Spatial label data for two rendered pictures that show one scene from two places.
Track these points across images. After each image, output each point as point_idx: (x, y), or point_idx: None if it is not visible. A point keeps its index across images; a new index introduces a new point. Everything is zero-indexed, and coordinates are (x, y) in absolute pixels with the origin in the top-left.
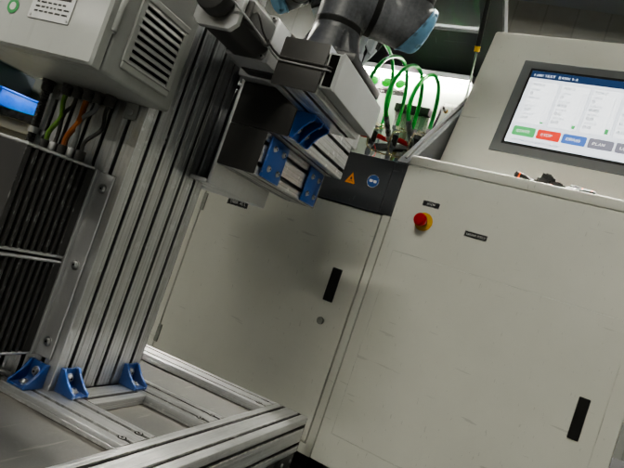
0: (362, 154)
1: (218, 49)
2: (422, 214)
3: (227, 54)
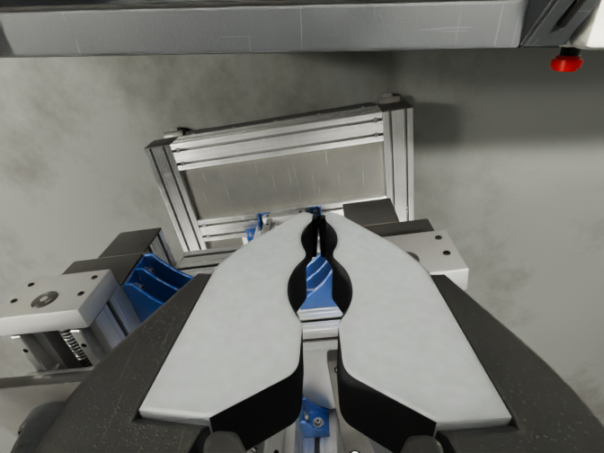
0: (402, 49)
1: (341, 441)
2: (572, 68)
3: (340, 435)
